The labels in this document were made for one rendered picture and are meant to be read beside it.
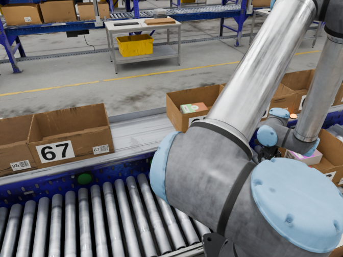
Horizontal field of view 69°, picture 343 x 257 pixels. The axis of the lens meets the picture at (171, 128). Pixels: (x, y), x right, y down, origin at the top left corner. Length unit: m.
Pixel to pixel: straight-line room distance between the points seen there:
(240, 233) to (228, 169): 0.11
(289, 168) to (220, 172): 0.12
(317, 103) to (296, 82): 1.21
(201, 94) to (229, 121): 1.22
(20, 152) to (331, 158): 1.68
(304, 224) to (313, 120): 0.68
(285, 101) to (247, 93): 1.20
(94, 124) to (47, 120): 0.26
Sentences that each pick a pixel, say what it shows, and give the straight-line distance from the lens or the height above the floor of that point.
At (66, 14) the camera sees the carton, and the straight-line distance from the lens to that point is 5.45.
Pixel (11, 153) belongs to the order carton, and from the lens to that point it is 1.41.
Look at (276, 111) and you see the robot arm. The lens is 1.27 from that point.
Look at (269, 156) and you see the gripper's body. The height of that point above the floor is 0.94.
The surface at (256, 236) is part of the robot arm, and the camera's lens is 0.45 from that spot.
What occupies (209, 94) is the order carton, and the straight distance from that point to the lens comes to 1.77.
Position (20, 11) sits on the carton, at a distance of 5.54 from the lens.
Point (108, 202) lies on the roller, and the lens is 1.36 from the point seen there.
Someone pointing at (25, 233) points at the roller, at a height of 0.75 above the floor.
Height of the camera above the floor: 1.77
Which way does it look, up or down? 34 degrees down
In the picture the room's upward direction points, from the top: 1 degrees counter-clockwise
